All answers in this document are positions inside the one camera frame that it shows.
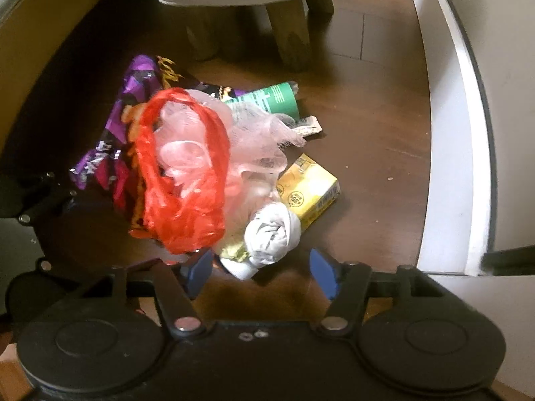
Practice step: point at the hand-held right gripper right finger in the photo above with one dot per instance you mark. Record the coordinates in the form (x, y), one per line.
(324, 273)

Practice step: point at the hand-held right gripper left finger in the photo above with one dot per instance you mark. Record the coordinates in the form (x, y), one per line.
(198, 273)

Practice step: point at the white plastic bag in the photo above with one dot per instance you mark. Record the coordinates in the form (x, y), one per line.
(238, 269)

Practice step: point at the red plastic bag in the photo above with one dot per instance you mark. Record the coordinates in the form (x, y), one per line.
(179, 217)

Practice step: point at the white paper ball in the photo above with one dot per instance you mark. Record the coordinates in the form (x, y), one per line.
(271, 229)

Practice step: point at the yellow carton box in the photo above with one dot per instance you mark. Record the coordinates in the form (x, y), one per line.
(309, 188)

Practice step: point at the pink mesh bath sponge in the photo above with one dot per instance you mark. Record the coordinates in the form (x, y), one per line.
(259, 142)

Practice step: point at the small brown white wrapper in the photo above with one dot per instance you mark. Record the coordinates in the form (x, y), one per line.
(309, 127)

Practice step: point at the purple chip bag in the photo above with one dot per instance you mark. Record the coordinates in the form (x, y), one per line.
(133, 83)

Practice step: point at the green bottle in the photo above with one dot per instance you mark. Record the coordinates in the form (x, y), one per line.
(271, 98)

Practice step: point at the white beige wardrobe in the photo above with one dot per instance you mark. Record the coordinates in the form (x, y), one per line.
(501, 92)

